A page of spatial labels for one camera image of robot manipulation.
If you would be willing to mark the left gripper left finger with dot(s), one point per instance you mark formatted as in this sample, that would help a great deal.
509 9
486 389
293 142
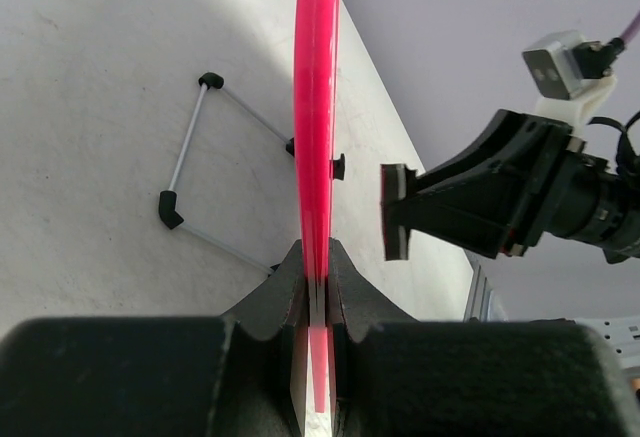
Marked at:
240 373

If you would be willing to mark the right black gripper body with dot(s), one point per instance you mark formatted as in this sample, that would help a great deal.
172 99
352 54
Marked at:
565 192

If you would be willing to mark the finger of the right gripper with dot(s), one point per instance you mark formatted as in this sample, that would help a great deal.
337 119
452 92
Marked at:
470 200

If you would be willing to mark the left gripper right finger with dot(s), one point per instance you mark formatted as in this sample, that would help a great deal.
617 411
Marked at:
394 375

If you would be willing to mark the pink framed whiteboard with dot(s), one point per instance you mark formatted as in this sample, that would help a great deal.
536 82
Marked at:
316 37

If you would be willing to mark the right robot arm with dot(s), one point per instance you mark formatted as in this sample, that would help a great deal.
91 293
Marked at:
620 240

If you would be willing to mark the aluminium mounting rail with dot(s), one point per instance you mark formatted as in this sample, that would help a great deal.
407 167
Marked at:
483 305

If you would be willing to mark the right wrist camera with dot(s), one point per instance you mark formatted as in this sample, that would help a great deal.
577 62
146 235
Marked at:
574 76

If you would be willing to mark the whiteboard wire stand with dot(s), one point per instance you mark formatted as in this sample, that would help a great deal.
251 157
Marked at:
205 170

